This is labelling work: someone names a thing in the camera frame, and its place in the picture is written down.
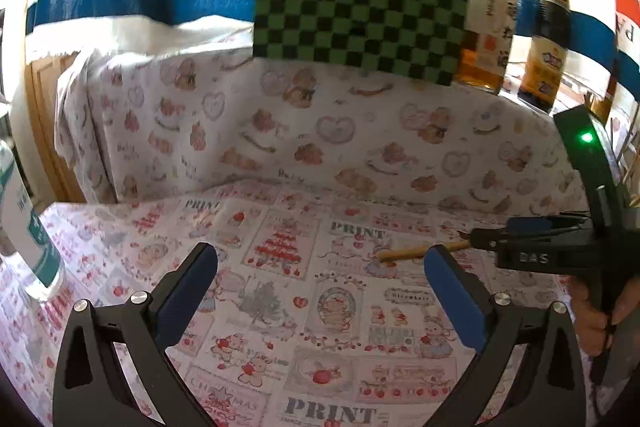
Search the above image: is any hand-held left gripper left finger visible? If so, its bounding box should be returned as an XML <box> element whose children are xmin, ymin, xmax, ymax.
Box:
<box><xmin>52</xmin><ymin>243</ymin><xmax>219</xmax><ymax>427</ymax></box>

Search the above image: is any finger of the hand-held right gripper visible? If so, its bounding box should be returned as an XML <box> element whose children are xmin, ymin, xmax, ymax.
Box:
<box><xmin>469</xmin><ymin>228</ymin><xmax>597</xmax><ymax>254</ymax></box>
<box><xmin>506</xmin><ymin>212</ymin><xmax>594</xmax><ymax>234</ymax></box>

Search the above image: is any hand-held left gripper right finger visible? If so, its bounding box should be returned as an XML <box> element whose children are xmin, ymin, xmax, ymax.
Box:
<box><xmin>422</xmin><ymin>244</ymin><xmax>587</xmax><ymax>427</ymax></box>

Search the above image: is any wooden chopstick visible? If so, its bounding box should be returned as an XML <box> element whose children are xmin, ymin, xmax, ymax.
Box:
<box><xmin>379</xmin><ymin>241</ymin><xmax>474</xmax><ymax>264</ymax></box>

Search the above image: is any person's right hand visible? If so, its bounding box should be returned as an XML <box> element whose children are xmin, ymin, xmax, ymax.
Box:
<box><xmin>570</xmin><ymin>277</ymin><xmax>640</xmax><ymax>358</ymax></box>

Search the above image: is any red-capped sauce bottle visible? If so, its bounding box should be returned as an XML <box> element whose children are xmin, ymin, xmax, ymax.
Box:
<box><xmin>589</xmin><ymin>74</ymin><xmax>619</xmax><ymax>124</ymax></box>

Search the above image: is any patchwork print cloth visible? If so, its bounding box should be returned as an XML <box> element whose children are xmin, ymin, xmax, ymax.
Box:
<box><xmin>0</xmin><ymin>179</ymin><xmax>596</xmax><ymax>427</ymax></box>

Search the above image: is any dark sauce bottle yellow label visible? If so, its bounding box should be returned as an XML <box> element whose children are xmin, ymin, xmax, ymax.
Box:
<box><xmin>516</xmin><ymin>0</ymin><xmax>572</xmax><ymax>114</ymax></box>

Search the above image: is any clear bottle with teal label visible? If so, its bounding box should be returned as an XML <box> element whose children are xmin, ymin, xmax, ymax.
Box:
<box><xmin>0</xmin><ymin>142</ymin><xmax>66</xmax><ymax>304</ymax></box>

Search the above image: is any clear bottle with white label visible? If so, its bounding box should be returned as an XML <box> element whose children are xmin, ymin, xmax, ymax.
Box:
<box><xmin>456</xmin><ymin>0</ymin><xmax>522</xmax><ymax>96</ymax></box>

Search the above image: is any wooden furniture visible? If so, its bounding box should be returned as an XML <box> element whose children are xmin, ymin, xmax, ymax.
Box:
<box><xmin>22</xmin><ymin>51</ymin><xmax>87</xmax><ymax>204</ymax></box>

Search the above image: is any green checkered box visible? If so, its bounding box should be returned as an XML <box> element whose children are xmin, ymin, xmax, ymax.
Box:
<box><xmin>251</xmin><ymin>0</ymin><xmax>474</xmax><ymax>86</ymax></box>

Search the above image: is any striped red white blue curtain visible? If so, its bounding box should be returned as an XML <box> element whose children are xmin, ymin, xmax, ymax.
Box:
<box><xmin>25</xmin><ymin>0</ymin><xmax>640</xmax><ymax>100</ymax></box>

